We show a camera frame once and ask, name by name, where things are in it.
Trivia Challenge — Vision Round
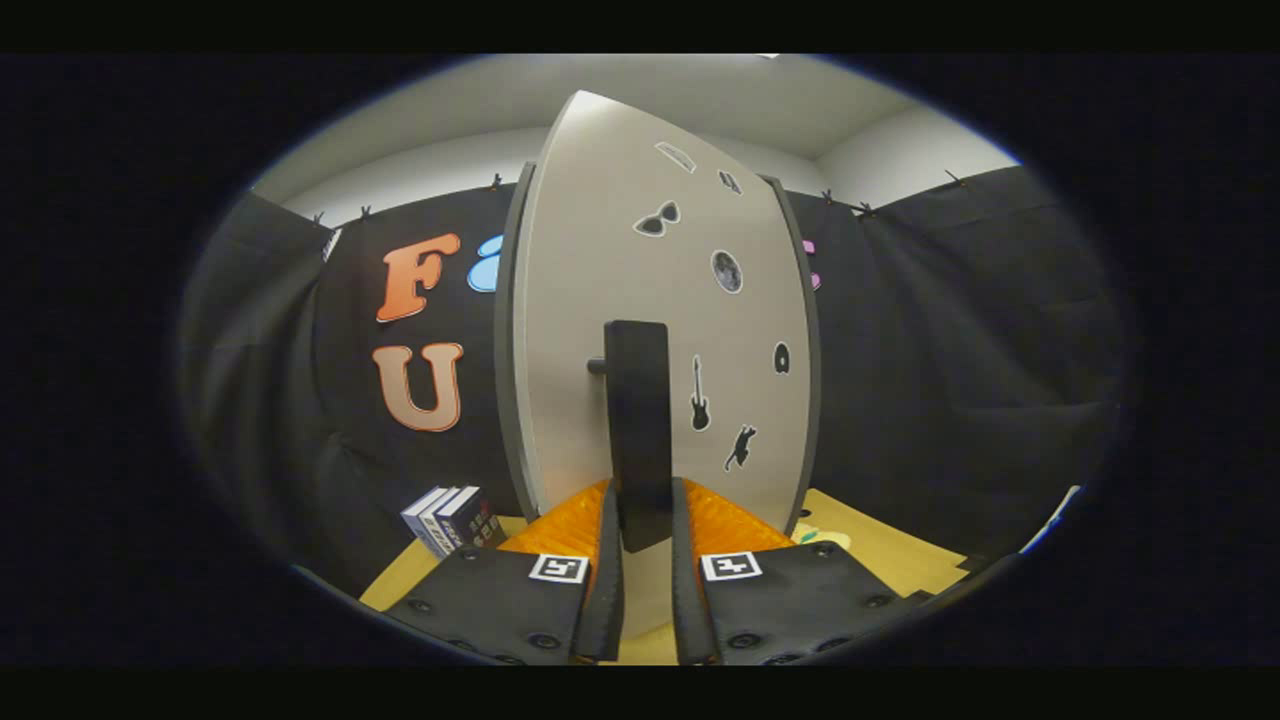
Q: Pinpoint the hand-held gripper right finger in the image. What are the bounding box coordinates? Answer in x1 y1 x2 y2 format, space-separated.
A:
670 477 933 667

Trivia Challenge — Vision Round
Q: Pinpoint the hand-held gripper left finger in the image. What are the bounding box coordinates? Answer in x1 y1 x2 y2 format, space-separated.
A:
385 480 627 666

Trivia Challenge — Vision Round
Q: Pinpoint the black door handle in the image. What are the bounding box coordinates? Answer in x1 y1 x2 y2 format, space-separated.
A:
587 320 674 554

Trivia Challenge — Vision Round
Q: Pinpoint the white cabinet door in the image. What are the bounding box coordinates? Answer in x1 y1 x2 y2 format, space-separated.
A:
515 90 811 641

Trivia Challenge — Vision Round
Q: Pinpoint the dark navy book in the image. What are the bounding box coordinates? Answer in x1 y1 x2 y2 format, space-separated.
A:
437 486 506 551

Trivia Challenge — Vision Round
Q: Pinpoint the white spine book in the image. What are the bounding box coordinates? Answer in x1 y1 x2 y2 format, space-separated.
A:
418 487 463 557

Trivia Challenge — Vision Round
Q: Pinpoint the grey cabinet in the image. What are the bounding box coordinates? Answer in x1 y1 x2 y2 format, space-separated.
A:
495 160 823 536

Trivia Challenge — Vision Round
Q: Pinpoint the black backdrop cloth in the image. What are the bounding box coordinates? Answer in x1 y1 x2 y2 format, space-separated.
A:
180 165 1126 601

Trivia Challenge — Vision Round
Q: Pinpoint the row of black clips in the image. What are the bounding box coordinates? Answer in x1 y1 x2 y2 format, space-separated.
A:
312 170 969 225

